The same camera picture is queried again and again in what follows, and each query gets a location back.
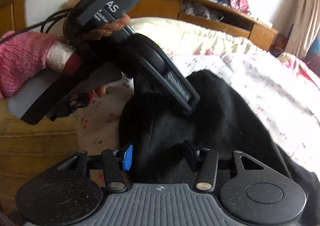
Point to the black pants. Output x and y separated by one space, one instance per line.
155 127

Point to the cherry print bed sheet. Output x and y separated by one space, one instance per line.
282 91

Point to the pink knitted sleeve forearm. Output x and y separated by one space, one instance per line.
26 54

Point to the left beige curtain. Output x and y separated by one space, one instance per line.
305 28

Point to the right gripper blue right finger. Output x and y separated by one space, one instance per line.
204 162

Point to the wooden tv cabinet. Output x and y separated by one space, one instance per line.
208 14

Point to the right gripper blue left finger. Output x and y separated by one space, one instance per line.
116 161

